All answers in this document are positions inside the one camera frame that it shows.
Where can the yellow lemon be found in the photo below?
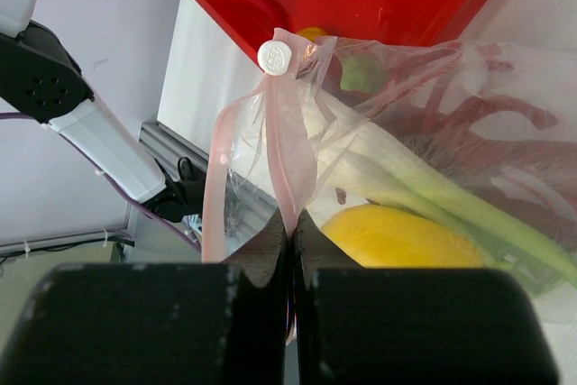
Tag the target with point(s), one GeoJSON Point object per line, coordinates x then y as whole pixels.
{"type": "Point", "coordinates": [384, 237]}

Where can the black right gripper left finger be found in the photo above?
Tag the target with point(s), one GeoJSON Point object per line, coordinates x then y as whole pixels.
{"type": "Point", "coordinates": [158, 323]}

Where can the clear zip top bag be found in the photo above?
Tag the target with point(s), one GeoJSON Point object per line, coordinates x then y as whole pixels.
{"type": "Point", "coordinates": [462, 154]}

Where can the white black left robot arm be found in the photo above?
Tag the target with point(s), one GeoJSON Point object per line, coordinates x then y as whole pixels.
{"type": "Point", "coordinates": [41, 81]}

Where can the green custard apple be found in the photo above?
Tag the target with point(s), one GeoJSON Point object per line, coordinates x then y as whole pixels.
{"type": "Point", "coordinates": [362, 74]}

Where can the red chili pepper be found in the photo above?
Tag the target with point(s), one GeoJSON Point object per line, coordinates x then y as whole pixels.
{"type": "Point", "coordinates": [259, 15]}

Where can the green white leek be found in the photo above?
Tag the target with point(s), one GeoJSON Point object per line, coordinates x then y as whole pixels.
{"type": "Point", "coordinates": [362, 159]}

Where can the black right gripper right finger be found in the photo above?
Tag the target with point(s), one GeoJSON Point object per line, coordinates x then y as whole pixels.
{"type": "Point", "coordinates": [411, 326]}

